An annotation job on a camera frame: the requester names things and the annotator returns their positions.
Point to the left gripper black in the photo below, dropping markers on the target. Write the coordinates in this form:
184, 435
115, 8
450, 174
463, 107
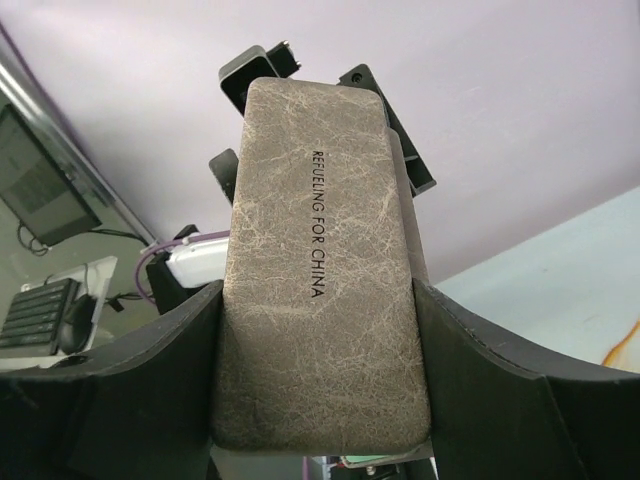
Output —
236, 76

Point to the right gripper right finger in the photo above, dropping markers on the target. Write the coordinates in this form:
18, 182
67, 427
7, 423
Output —
503, 407

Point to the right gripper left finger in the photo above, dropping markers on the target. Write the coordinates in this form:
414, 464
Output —
137, 408

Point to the grey glasses case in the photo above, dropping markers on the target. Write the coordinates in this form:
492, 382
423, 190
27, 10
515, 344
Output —
320, 350

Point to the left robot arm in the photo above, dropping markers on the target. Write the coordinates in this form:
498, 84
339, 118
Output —
181, 267

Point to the black computer mouse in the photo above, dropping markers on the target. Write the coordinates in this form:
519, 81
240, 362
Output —
76, 325

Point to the black keyboard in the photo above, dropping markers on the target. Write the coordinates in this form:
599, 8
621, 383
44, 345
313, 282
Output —
34, 316

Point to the black computer monitor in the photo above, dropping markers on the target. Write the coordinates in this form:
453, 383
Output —
36, 189

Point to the left aluminium frame post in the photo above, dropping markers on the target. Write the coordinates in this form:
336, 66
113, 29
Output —
20, 85

